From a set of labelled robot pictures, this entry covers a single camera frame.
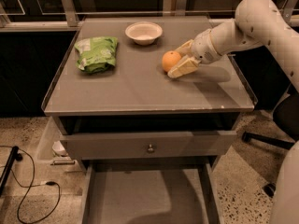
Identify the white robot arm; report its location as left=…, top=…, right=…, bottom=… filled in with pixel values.
left=168, top=0, right=299, bottom=224

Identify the grey drawer cabinet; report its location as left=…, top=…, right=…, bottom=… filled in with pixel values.
left=41, top=15, right=258, bottom=173

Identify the green chip bag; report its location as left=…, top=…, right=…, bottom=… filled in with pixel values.
left=75, top=36, right=118, bottom=74

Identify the metal window rail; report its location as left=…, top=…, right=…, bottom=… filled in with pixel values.
left=0, top=0, right=299, bottom=34

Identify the black bar on floor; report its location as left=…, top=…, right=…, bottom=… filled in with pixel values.
left=0, top=146, right=19, bottom=196

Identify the white paper bowl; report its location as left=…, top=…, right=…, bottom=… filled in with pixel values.
left=125, top=21, right=163, bottom=46

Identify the open grey middle drawer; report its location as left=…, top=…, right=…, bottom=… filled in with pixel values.
left=78, top=162, right=224, bottom=224

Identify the orange fruit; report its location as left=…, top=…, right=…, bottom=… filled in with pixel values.
left=162, top=50, right=181, bottom=72

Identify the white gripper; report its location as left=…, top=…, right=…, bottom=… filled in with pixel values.
left=167, top=29, right=221, bottom=78

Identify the clear plastic bin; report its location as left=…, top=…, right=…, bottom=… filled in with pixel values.
left=35, top=118, right=81, bottom=172

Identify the grey top drawer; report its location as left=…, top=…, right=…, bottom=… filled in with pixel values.
left=61, top=131, right=236, bottom=161

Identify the black office chair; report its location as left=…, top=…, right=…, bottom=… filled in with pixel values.
left=234, top=86, right=299, bottom=198

